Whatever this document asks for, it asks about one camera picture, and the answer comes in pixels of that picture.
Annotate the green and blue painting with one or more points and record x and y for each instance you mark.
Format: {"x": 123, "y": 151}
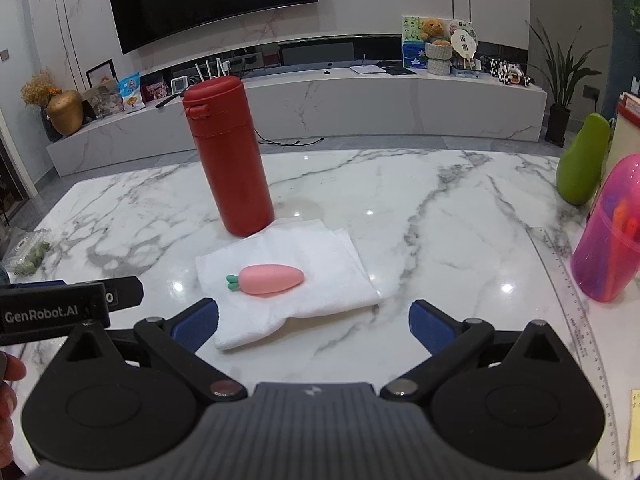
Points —
{"x": 411, "y": 55}

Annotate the green leafy floor plant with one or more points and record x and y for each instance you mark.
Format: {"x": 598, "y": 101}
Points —
{"x": 562, "y": 70}

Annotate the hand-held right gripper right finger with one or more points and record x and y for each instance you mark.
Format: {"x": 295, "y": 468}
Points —
{"x": 430, "y": 325}

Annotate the round white hand fan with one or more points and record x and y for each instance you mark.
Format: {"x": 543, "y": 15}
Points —
{"x": 462, "y": 42}

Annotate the blue snack bag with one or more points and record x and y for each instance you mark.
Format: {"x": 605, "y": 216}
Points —
{"x": 132, "y": 92}

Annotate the gold round vase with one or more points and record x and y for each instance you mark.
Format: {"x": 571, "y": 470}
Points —
{"x": 65, "y": 112}

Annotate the green curved vase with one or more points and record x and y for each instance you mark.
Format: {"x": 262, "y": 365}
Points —
{"x": 582, "y": 165}

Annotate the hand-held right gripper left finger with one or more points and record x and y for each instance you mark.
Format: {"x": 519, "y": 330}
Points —
{"x": 197, "y": 322}

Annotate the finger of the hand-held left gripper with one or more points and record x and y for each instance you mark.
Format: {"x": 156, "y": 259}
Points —
{"x": 125, "y": 292}

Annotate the small white display clock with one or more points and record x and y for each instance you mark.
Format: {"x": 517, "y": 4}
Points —
{"x": 179, "y": 85}

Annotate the pink picture card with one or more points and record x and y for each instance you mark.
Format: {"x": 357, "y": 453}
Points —
{"x": 154, "y": 92}

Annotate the white cloth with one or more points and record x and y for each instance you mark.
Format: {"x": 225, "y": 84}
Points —
{"x": 320, "y": 305}

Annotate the clear plastic ruler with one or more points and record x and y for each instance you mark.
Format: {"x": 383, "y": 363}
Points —
{"x": 575, "y": 310}

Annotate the camouflage patterned picture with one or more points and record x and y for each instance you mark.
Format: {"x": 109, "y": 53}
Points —
{"x": 102, "y": 102}

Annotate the white notebook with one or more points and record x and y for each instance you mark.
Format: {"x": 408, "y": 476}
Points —
{"x": 367, "y": 69}

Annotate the red thermos bottle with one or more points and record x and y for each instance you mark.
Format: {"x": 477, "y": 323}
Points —
{"x": 230, "y": 160}

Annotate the black plant pot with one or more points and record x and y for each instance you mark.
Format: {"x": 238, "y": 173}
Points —
{"x": 557, "y": 125}

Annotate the black tablet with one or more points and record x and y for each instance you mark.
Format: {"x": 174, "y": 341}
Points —
{"x": 401, "y": 70}

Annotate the white marble television cabinet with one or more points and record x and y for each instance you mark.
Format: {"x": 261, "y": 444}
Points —
{"x": 350, "y": 105}

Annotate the black and white figurines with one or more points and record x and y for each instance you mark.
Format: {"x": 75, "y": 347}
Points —
{"x": 510, "y": 72}

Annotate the white jug with red lid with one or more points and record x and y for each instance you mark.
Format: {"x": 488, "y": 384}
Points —
{"x": 625, "y": 140}

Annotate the pink translucent pen container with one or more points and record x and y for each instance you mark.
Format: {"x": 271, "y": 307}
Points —
{"x": 600, "y": 255}

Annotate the brown teddy bear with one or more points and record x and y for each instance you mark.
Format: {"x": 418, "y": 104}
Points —
{"x": 434, "y": 30}

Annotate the white router with antennas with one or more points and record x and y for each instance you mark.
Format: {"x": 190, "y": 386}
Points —
{"x": 212, "y": 74}

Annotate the person's left hand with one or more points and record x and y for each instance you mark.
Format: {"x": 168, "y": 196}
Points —
{"x": 9, "y": 410}

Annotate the black picture frame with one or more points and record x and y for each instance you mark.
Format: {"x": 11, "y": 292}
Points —
{"x": 101, "y": 72}

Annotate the wall socket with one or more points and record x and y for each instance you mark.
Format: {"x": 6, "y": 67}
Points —
{"x": 591, "y": 93}

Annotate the pink carrot toy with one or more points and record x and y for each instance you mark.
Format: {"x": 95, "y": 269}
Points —
{"x": 265, "y": 280}

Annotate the clear bag of greens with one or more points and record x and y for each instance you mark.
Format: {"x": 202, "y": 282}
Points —
{"x": 27, "y": 255}

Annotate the black remote control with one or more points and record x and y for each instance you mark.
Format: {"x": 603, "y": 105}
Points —
{"x": 169, "y": 101}

